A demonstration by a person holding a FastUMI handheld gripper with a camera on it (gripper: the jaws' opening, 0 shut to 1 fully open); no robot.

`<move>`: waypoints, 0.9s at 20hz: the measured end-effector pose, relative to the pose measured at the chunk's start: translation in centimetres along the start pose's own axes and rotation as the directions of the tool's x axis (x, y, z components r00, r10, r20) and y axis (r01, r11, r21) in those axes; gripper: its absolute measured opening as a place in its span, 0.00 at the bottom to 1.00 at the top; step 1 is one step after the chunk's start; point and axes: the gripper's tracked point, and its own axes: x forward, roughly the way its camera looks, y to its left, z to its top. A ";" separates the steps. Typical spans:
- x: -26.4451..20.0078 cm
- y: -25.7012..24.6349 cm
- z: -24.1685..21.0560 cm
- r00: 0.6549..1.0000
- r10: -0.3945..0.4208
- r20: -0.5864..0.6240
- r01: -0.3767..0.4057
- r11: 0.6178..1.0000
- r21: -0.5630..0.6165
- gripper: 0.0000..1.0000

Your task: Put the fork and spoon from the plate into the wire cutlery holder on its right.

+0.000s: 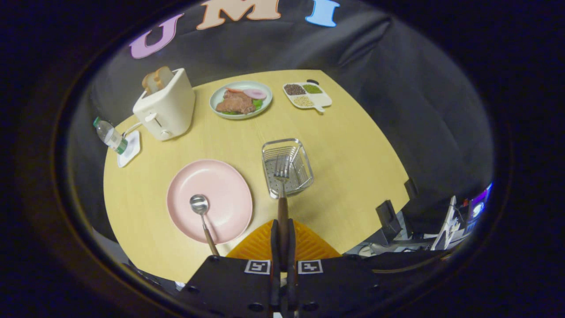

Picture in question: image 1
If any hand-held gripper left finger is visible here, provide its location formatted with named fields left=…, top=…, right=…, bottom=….
left=179, top=220, right=283, bottom=316

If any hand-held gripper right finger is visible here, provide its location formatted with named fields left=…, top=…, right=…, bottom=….
left=287, top=220, right=384, bottom=316

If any metal fork wooden handle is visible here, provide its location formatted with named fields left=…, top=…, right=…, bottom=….
left=273, top=155, right=290, bottom=270

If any metal spoon wooden handle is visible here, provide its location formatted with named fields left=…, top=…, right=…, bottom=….
left=190, top=194, right=220, bottom=257

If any pink plate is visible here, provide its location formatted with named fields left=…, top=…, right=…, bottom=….
left=166, top=159, right=253, bottom=245

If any white device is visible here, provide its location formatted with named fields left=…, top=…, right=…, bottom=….
left=430, top=196, right=460, bottom=251

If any brown meat slice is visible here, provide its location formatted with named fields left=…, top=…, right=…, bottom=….
left=215, top=91, right=256, bottom=114

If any white divided condiment dish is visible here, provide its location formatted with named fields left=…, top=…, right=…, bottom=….
left=282, top=81, right=332, bottom=113

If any pale green food plate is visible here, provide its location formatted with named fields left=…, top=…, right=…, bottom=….
left=209, top=81, right=273, bottom=120

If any white square coaster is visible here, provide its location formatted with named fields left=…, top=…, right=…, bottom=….
left=117, top=130, right=141, bottom=168

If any white toaster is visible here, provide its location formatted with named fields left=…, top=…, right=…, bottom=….
left=132, top=68, right=196, bottom=141

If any lit computer screen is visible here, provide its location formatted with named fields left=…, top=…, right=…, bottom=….
left=468, top=183, right=493, bottom=230

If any black backdrop cloth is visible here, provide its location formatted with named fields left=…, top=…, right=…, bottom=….
left=71, top=0, right=493, bottom=248

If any clear water bottle green cap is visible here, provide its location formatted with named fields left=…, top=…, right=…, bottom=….
left=93, top=117, right=128, bottom=155

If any metal wire cutlery basket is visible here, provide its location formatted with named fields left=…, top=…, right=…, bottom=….
left=261, top=138, right=315, bottom=200

